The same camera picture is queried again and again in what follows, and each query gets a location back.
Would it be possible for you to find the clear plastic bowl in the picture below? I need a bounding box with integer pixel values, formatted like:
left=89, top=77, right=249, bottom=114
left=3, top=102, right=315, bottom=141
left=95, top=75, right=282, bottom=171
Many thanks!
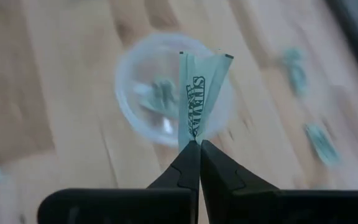
left=114, top=32, right=236, bottom=147

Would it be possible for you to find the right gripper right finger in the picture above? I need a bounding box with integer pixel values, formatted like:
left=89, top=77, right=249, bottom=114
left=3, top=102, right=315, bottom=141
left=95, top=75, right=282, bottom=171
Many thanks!
left=200, top=140, right=358, bottom=224

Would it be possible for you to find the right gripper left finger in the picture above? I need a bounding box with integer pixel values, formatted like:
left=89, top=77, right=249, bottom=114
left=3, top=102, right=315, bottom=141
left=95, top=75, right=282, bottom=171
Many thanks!
left=37, top=140, right=201, bottom=224

